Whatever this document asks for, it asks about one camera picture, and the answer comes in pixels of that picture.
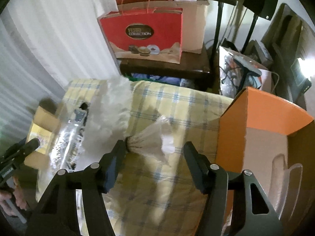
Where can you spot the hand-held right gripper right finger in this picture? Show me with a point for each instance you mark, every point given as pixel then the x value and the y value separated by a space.
pixel 199 174

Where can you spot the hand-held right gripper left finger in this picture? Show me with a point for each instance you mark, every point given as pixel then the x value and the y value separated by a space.
pixel 110 174

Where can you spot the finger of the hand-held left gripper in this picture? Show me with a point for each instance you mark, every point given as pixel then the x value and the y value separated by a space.
pixel 30 144

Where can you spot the small brown cardboard box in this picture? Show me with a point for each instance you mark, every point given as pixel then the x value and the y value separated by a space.
pixel 44 120

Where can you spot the clear plastic bottle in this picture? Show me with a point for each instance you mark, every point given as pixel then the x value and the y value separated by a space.
pixel 66 137

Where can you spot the white feather shuttlecock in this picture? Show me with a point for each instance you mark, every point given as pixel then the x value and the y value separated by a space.
pixel 147 142

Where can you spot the white fluffy duster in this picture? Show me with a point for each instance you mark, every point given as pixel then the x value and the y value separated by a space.
pixel 110 113

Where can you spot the orange cardboard box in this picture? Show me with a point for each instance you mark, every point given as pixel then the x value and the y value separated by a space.
pixel 265 113

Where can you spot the person's left hand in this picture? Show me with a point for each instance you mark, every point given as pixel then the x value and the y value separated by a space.
pixel 9 199

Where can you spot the yellow plaid cloth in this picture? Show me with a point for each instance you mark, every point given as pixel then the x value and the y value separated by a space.
pixel 172 118

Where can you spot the clear plastic packaging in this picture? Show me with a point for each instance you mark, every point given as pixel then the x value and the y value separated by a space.
pixel 290 182

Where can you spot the dark wooden table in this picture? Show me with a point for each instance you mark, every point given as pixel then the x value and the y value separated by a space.
pixel 172 70

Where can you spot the shiny silver bag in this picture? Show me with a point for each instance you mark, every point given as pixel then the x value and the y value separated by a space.
pixel 228 61

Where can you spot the black speaker stand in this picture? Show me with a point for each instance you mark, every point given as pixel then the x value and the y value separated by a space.
pixel 251 32
pixel 217 29

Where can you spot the lower red gift box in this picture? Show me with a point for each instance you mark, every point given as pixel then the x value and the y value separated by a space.
pixel 137 19

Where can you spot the dark leaning picture frame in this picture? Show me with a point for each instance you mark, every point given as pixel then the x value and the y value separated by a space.
pixel 280 29

